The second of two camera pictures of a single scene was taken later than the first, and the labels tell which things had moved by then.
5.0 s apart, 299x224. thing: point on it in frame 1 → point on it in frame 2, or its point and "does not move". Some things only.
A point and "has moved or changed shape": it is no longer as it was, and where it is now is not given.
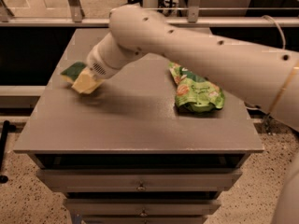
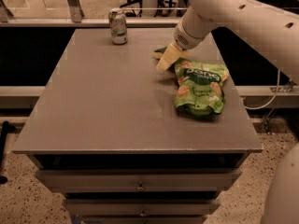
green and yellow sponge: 72,73 has moved or changed shape
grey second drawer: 141,207 does not move
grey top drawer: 141,180 does not move
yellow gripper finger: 87,82 → 169,57
